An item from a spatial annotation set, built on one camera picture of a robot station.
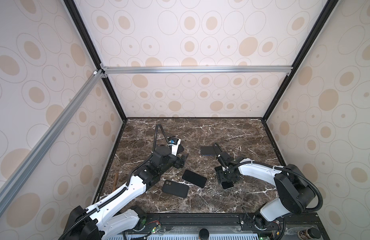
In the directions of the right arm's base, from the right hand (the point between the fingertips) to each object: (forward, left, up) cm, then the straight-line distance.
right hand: (224, 179), depth 90 cm
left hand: (+6, +22, +23) cm, 32 cm away
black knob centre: (-28, +15, +10) cm, 34 cm away
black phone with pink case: (-1, +18, +3) cm, 18 cm away
